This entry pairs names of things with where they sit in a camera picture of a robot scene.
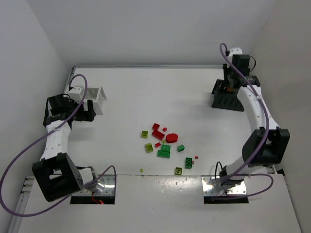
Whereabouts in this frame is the green lego plate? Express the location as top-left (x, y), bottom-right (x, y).
top-left (157, 150), bottom-right (171, 159)

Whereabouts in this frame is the small dark green lego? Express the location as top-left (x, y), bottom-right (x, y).
top-left (177, 144), bottom-right (185, 152)

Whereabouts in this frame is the green square lego brick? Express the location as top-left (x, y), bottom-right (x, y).
top-left (161, 144), bottom-right (171, 151)

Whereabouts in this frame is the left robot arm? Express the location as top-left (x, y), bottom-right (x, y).
top-left (32, 94), bottom-right (96, 202)

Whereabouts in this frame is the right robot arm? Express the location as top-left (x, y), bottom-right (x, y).
top-left (219, 52), bottom-right (290, 185)

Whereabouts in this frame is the black container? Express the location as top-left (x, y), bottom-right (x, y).
top-left (211, 79), bottom-right (244, 112)

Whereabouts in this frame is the white two-compartment container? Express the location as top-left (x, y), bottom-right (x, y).
top-left (65, 86), bottom-right (107, 115)

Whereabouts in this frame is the lime lego brick upper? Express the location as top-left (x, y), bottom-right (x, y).
top-left (141, 131), bottom-right (148, 138)

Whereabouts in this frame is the lime lego brick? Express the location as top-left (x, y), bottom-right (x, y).
top-left (144, 143), bottom-right (154, 153)
top-left (141, 131), bottom-right (148, 138)
top-left (174, 167), bottom-right (182, 175)

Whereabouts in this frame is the lime lego brick lower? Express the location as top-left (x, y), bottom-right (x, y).
top-left (144, 143), bottom-right (154, 153)

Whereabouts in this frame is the red long lego brick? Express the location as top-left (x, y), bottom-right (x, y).
top-left (152, 130), bottom-right (165, 140)

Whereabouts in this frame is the red oval lego piece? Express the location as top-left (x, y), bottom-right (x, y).
top-left (165, 133), bottom-right (178, 143)

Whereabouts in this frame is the green lego brick with red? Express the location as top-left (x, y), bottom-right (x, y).
top-left (185, 157), bottom-right (193, 169)

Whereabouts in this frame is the lime lego brick front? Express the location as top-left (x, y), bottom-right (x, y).
top-left (174, 167), bottom-right (182, 175)

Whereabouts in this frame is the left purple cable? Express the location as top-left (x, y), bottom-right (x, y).
top-left (0, 74), bottom-right (117, 217)

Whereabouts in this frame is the purple cable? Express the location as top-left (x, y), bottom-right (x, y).
top-left (0, 74), bottom-right (117, 217)
top-left (210, 43), bottom-right (275, 198)

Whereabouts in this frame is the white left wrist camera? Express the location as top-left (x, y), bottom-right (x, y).
top-left (68, 86), bottom-right (85, 102)

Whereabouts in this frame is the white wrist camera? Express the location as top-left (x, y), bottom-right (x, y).
top-left (225, 47), bottom-right (243, 57)
top-left (68, 86), bottom-right (85, 102)

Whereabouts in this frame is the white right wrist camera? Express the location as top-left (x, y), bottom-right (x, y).
top-left (225, 47), bottom-right (243, 57)

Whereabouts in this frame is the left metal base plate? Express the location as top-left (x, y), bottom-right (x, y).
top-left (72, 175), bottom-right (115, 197)

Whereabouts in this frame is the metal base plate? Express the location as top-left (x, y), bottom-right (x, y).
top-left (72, 175), bottom-right (115, 197)
top-left (201, 176), bottom-right (247, 197)

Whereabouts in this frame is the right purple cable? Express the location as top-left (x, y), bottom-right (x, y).
top-left (210, 43), bottom-right (275, 198)

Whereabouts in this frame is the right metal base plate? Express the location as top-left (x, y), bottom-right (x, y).
top-left (201, 176), bottom-right (247, 197)

